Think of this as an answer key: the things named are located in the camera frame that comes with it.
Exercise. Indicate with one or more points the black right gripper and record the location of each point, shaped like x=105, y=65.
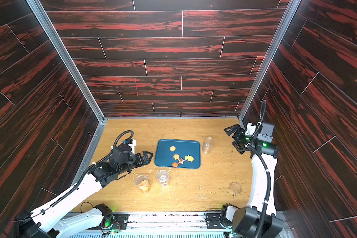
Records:
x=238, y=137

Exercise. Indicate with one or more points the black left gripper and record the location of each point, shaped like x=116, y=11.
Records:
x=146, y=160

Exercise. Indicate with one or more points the clear plastic cookie jar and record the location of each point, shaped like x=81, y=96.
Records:
x=208, y=145

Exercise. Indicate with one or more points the clear round jar lid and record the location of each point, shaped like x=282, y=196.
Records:
x=235, y=188

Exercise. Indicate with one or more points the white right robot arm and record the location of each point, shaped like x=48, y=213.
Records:
x=258, y=219

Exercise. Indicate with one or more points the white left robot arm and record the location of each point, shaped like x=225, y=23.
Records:
x=49, y=221

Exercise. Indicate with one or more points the clear jar with yellow snacks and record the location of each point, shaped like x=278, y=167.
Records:
x=142, y=183

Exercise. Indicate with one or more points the brown star iced cookie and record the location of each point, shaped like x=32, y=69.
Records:
x=181, y=161

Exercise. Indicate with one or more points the blue plastic tray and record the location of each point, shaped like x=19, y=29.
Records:
x=164, y=157

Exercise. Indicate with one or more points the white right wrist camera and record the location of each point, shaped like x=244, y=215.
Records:
x=251, y=129

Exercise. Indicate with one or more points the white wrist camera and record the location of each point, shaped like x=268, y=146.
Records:
x=131, y=144
x=251, y=129

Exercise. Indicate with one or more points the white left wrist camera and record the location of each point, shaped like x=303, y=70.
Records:
x=131, y=144

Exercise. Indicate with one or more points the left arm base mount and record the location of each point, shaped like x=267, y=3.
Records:
x=112, y=222

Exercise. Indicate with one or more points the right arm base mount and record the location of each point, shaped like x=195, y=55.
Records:
x=217, y=221

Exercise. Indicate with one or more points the aluminium corner post right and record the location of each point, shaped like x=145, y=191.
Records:
x=278, y=36

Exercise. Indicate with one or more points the aluminium corner post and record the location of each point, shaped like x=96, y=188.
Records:
x=278, y=36
x=56, y=41

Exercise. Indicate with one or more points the aluminium corner post left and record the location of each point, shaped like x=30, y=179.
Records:
x=56, y=41

